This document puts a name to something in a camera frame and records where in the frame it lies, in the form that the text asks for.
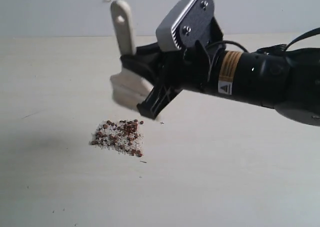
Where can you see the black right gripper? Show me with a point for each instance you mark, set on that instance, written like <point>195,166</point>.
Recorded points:
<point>194,69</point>

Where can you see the white paint brush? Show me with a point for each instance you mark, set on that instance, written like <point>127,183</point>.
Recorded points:
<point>128,88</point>

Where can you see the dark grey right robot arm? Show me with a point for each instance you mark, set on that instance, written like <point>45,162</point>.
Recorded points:
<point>287,82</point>

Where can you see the pile of grains and pellets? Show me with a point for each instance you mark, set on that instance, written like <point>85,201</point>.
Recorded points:
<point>124,136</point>

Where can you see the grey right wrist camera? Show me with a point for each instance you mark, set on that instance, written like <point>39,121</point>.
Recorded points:
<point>184,24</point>

